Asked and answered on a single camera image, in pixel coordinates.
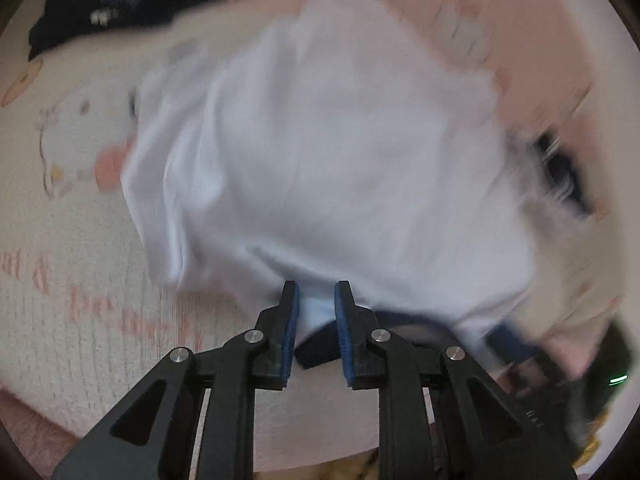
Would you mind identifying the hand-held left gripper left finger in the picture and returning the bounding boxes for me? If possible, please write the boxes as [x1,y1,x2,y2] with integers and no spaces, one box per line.
[51,280,301,480]

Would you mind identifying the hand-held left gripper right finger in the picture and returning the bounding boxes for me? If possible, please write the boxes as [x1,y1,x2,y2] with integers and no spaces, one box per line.
[334,280,577,480]

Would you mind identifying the white shirt with navy collar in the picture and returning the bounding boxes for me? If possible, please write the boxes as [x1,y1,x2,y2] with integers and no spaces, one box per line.
[120,0,538,372]

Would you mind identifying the navy garment with white stripes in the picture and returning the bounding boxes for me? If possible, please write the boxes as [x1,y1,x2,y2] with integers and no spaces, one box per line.
[534,130,601,217]

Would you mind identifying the printed pink and white blanket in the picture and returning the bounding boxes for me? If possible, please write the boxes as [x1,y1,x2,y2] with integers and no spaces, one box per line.
[0,0,640,467]

